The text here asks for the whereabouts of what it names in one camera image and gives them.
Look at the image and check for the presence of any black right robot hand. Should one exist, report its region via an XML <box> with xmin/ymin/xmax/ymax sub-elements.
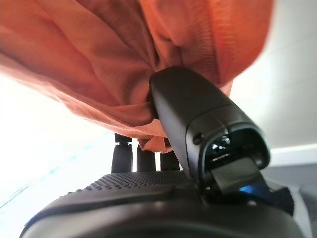
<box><xmin>19</xmin><ymin>65</ymin><xmax>304</xmax><ymax>238</ymax></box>

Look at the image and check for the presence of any orange garment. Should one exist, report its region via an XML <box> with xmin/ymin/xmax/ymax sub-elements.
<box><xmin>0</xmin><ymin>0</ymin><xmax>275</xmax><ymax>153</ymax></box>

